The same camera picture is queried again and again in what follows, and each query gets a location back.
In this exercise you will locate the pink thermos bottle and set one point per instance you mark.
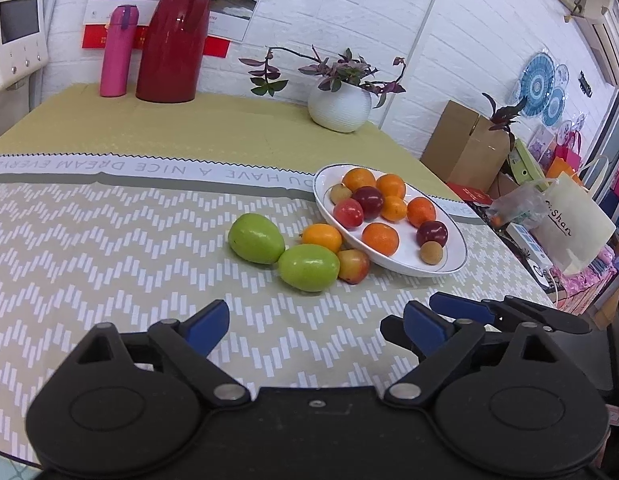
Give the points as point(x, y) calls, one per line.
point(118, 51)

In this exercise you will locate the small brown longan front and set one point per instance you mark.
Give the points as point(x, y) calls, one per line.
point(339, 192)

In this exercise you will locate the small brown longan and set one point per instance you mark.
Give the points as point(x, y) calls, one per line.
point(431, 252)
point(339, 192)

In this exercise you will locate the patterned tablecloth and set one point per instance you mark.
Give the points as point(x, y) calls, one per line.
point(116, 210)

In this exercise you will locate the dark red plum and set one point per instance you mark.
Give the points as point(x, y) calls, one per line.
point(371, 201)
point(432, 231)

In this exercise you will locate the wall air conditioner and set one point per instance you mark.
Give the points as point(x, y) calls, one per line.
point(599, 24)

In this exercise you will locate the dark purple potted plant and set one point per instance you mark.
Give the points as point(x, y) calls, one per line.
point(503, 117)

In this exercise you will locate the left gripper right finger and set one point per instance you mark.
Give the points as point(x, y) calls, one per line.
point(446, 350)

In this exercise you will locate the large orange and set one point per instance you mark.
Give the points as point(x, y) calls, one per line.
point(357, 178)

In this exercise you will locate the beige tote bag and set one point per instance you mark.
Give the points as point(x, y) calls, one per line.
point(575, 229)

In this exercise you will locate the blue round wall decoration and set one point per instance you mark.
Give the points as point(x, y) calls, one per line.
point(536, 83)

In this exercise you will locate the red envelope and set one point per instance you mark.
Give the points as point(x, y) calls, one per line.
point(470, 195)

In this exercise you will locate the white ribbed plant pot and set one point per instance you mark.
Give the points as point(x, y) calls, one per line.
point(344, 111)

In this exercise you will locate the small orange back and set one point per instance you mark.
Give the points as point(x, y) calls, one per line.
point(324, 235)

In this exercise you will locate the white power strip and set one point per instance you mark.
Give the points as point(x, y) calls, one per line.
point(526, 242)

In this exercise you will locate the green cardboard box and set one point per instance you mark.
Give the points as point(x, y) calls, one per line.
point(524, 167)

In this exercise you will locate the yellow red small fruit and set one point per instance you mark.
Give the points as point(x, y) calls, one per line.
point(354, 266)

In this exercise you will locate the green mango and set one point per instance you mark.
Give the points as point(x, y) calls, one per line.
point(256, 239)
point(309, 267)

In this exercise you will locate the purple green trailing plant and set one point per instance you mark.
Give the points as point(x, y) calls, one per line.
point(266, 78)

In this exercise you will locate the mandarin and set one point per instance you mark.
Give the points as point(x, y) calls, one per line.
point(420, 210)

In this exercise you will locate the clear plastic bag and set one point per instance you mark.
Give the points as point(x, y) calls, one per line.
point(526, 206)

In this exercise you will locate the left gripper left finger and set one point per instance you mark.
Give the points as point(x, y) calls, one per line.
point(184, 348)

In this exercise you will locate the brown cardboard box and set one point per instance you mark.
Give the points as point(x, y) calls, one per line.
point(464, 150)

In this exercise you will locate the small orange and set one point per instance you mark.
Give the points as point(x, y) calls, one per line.
point(394, 209)
point(324, 235)

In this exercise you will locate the white water dispenser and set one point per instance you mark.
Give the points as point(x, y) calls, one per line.
point(23, 52)

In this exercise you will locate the red thermos jug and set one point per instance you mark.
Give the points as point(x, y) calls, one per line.
point(172, 52)

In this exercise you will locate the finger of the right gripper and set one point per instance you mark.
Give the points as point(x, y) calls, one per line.
point(392, 330)
point(507, 314)

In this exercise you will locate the red apple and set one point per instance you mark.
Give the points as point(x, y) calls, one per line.
point(349, 213)

